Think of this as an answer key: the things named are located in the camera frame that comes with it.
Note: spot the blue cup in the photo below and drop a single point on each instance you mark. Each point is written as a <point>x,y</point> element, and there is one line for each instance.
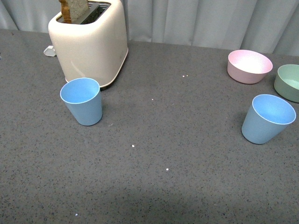
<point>83,98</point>
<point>267,116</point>

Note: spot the toast bread slice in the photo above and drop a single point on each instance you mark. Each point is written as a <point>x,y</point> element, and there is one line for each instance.
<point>71,10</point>

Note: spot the green bowl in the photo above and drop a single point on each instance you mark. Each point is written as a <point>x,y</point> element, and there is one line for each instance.
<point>286,82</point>

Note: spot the white power plug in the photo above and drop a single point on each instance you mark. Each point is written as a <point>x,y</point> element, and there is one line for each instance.
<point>50,51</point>

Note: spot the pink bowl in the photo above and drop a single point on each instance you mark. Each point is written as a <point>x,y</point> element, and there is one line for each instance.
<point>248,67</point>

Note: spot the cream white toaster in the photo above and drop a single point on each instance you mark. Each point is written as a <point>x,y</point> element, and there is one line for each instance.
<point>95,46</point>

